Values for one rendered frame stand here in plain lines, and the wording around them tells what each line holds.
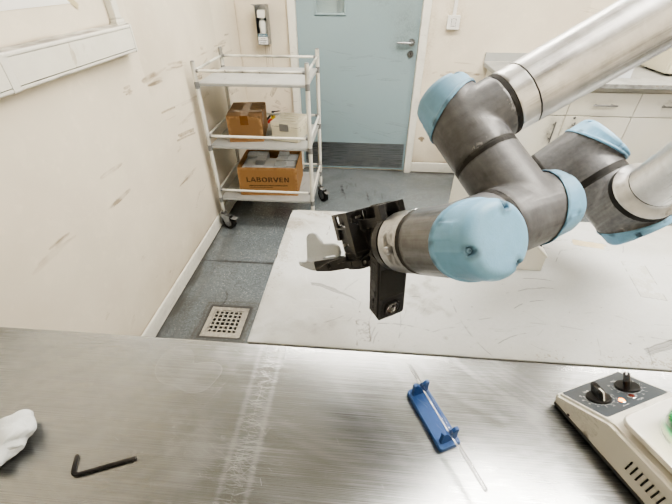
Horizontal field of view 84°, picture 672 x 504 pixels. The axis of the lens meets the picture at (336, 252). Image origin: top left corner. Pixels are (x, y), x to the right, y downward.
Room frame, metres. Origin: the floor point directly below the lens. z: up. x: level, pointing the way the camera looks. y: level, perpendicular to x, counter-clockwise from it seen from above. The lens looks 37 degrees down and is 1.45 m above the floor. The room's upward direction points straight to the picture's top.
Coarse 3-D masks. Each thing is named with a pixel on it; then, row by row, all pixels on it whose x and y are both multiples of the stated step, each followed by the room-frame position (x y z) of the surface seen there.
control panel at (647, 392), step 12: (588, 384) 0.34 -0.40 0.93; (600, 384) 0.34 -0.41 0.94; (612, 384) 0.33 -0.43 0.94; (648, 384) 0.33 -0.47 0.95; (576, 396) 0.31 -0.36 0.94; (612, 396) 0.31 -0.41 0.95; (624, 396) 0.30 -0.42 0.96; (636, 396) 0.30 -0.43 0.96; (648, 396) 0.30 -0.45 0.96; (600, 408) 0.28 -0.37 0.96; (612, 408) 0.28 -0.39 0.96; (624, 408) 0.28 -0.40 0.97
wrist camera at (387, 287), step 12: (372, 252) 0.39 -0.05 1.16; (372, 264) 0.38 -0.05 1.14; (372, 276) 0.38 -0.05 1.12; (384, 276) 0.37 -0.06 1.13; (396, 276) 0.38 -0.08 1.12; (372, 288) 0.38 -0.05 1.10; (384, 288) 0.37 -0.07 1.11; (396, 288) 0.38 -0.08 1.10; (372, 300) 0.38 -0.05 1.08; (384, 300) 0.37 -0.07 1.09; (396, 300) 0.38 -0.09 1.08; (372, 312) 0.38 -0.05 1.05; (384, 312) 0.37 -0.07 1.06; (396, 312) 0.37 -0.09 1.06
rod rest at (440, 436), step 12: (408, 396) 0.34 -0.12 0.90; (420, 396) 0.33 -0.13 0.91; (432, 396) 0.33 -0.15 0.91; (420, 408) 0.31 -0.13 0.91; (432, 408) 0.31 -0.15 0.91; (432, 420) 0.29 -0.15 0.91; (432, 432) 0.27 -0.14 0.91; (444, 432) 0.26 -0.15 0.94; (456, 432) 0.26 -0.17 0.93; (444, 444) 0.26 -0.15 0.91
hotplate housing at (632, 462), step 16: (560, 400) 0.32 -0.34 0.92; (656, 400) 0.29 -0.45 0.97; (576, 416) 0.29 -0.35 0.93; (592, 416) 0.27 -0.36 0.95; (624, 416) 0.27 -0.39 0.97; (592, 432) 0.26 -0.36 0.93; (608, 432) 0.25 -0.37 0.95; (624, 432) 0.24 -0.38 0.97; (608, 448) 0.24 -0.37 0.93; (624, 448) 0.23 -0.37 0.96; (640, 448) 0.22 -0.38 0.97; (608, 464) 0.23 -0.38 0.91; (624, 464) 0.22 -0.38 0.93; (640, 464) 0.21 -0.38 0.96; (656, 464) 0.20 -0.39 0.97; (624, 480) 0.21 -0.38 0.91; (640, 480) 0.20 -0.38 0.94; (656, 480) 0.19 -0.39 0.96; (640, 496) 0.19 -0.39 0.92; (656, 496) 0.18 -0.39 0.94
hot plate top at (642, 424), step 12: (648, 408) 0.27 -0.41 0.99; (660, 408) 0.27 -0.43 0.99; (624, 420) 0.25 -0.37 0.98; (636, 420) 0.25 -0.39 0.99; (648, 420) 0.25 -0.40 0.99; (636, 432) 0.24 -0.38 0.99; (648, 432) 0.23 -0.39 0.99; (648, 444) 0.22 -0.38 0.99; (660, 444) 0.22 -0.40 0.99; (660, 456) 0.21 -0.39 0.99
